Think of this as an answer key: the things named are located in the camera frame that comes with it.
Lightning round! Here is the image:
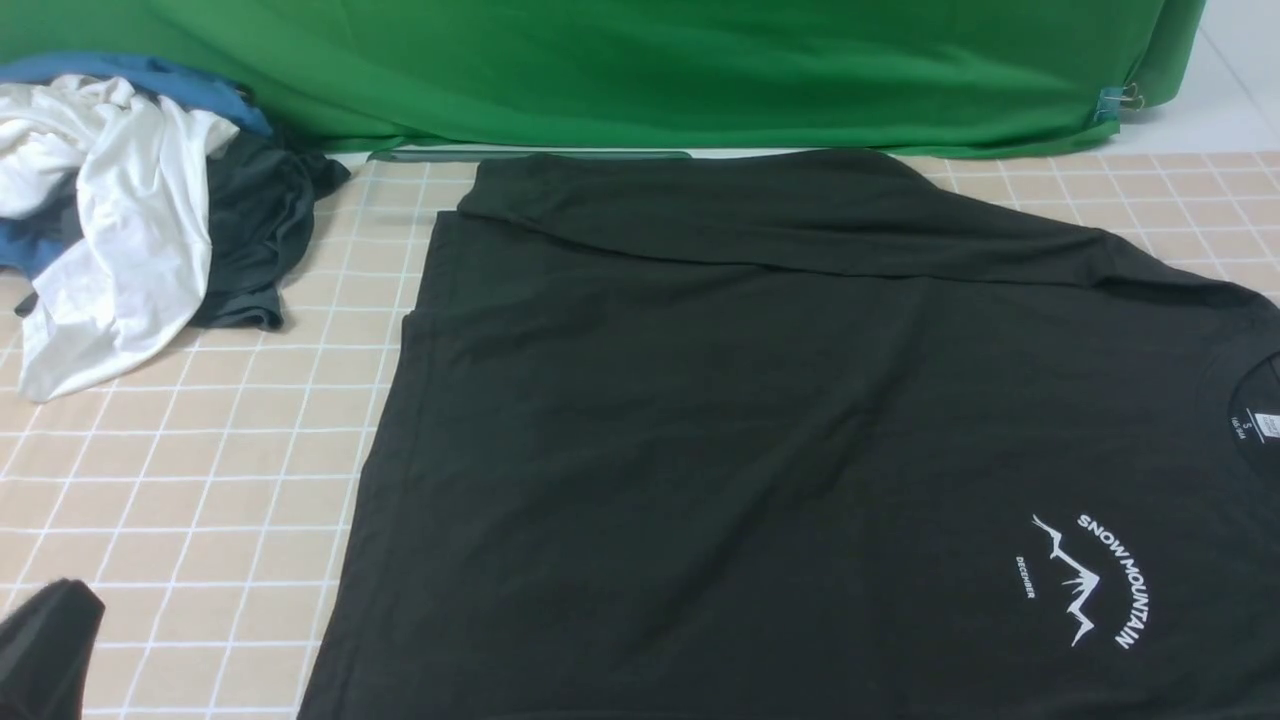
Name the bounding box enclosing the dark gray long-sleeve shirt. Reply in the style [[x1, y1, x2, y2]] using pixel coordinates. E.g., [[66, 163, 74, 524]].
[[298, 150, 1279, 719]]

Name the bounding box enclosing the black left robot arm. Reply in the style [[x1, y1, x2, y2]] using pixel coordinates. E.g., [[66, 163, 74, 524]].
[[1, 578, 105, 719]]

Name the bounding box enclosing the white crumpled shirt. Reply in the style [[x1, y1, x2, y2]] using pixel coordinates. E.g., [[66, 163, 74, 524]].
[[1, 76, 239, 404]]

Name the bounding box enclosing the green backdrop cloth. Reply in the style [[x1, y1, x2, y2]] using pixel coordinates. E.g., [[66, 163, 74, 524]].
[[3, 1, 1204, 159]]

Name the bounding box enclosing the dark teal crumpled garment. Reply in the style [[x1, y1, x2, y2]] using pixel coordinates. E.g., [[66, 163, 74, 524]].
[[1, 132, 351, 331]]

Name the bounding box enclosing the beige checkered table mat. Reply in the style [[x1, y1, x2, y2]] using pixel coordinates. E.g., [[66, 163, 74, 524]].
[[0, 150, 1280, 720]]

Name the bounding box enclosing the blue binder clip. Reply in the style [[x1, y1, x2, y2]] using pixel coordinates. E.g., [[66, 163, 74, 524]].
[[1092, 83, 1146, 124]]

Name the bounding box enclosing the blue crumpled garment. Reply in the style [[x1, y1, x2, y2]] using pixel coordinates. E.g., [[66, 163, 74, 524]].
[[1, 53, 274, 279]]

